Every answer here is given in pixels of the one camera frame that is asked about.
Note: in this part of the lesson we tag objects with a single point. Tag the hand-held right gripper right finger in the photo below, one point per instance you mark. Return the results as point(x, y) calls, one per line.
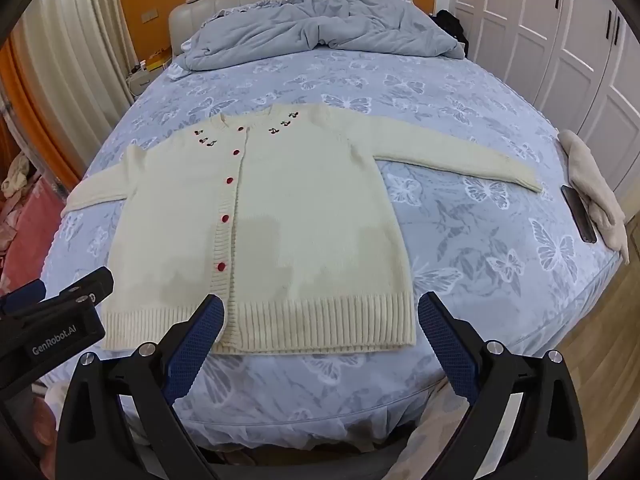
point(445, 345)

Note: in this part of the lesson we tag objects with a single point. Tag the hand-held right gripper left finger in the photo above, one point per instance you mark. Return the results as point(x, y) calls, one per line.
point(200, 340)

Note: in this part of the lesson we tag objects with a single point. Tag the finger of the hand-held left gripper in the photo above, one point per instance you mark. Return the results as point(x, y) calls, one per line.
point(95, 280)
point(30, 292)

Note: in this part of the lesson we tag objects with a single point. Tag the cream knitted cardigan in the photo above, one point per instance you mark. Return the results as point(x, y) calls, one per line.
point(300, 210)

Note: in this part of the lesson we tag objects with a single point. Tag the pink cloth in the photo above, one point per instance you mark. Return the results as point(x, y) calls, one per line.
point(30, 230)

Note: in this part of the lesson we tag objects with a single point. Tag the bed with butterfly sheet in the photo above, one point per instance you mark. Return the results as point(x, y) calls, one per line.
point(475, 240)

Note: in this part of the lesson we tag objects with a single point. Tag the crumpled beige cloth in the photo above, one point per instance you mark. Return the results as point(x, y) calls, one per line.
point(17, 172)

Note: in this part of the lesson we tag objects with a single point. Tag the black smartphone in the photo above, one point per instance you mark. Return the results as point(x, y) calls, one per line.
point(579, 214)

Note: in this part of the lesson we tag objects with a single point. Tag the white nightstand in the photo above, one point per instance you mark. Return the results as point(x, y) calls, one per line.
point(142, 82)

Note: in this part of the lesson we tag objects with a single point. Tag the white pleated curtain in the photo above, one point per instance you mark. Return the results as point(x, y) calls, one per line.
point(75, 60)

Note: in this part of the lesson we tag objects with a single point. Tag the white ruffled pillow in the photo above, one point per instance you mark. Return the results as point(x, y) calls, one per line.
point(176, 69)

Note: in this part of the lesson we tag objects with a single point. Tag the black cloth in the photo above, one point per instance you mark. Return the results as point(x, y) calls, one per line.
point(452, 27)

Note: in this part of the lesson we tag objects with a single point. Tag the white wardrobe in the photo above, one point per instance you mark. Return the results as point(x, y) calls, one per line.
point(575, 40)

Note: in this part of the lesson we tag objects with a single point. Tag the grey-blue duvet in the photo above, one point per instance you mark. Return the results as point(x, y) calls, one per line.
point(330, 25)

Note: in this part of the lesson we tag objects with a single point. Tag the wall outlet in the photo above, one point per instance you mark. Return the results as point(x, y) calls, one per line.
point(150, 15)

